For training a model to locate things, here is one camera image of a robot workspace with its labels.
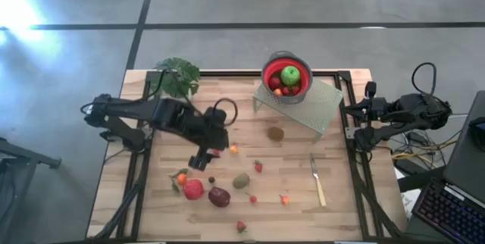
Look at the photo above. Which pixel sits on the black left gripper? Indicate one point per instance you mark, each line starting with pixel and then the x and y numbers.
pixel 214 130

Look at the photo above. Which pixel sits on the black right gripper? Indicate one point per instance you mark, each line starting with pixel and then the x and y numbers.
pixel 375 109

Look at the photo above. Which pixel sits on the small red cherry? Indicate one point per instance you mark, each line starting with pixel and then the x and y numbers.
pixel 217 152

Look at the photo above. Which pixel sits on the small dark cherry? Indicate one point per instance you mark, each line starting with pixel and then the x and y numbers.
pixel 211 180

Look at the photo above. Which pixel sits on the red strawberry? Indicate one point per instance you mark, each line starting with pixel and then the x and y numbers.
pixel 285 91
pixel 258 167
pixel 295 89
pixel 241 226

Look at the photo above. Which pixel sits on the orange tangerine with leaves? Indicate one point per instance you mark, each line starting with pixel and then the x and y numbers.
pixel 182 179

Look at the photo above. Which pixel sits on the brown kiwi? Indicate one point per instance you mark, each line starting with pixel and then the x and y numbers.
pixel 275 133

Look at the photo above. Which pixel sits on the large red apple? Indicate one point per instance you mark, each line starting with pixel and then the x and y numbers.
pixel 193 189

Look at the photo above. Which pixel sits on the dark purple plum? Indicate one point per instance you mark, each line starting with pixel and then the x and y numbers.
pixel 219 197

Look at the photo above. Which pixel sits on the small orange fruit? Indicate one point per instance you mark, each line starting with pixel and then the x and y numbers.
pixel 278 92

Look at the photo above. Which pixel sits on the green apple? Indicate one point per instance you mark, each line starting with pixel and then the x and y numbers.
pixel 290 76

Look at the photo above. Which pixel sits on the red collapsible colander grey rim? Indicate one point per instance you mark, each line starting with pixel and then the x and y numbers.
pixel 270 70

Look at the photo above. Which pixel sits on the red toy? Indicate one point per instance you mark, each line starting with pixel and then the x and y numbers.
pixel 285 200

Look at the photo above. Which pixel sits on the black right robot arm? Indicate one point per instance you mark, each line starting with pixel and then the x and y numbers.
pixel 417 111

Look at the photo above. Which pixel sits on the small yellow peach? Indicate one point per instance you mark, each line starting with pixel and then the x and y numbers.
pixel 234 149

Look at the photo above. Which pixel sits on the black power adapter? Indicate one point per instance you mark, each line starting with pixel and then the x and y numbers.
pixel 417 137

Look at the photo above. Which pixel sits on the potted green plant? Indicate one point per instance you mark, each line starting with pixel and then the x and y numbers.
pixel 178 73

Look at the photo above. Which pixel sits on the red cherry with stem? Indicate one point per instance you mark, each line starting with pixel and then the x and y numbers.
pixel 253 199

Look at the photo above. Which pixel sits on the white paper sheet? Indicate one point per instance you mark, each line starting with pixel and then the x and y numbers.
pixel 408 204

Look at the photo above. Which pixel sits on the dark computer desk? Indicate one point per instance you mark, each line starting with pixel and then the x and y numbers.
pixel 466 160

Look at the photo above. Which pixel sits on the black backlit keyboard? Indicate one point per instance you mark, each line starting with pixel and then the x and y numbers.
pixel 451 213

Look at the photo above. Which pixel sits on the grey side table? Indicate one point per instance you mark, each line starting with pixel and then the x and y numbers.
pixel 30 155

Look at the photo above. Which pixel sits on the black aluminium table frame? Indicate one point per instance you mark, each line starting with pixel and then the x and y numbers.
pixel 235 73

